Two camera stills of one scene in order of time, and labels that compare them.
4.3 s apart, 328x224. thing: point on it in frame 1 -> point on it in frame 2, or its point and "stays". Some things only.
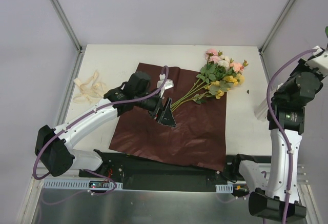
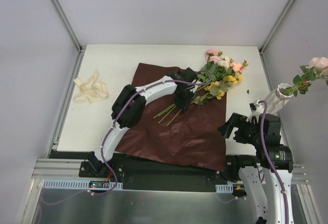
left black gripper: x=158 y=109 -> x=183 y=101
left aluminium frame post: x=81 y=49 stays
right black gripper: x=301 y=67 -> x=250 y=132
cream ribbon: x=89 y=88 stays
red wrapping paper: x=200 y=136 stays
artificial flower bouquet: x=218 y=75 stays
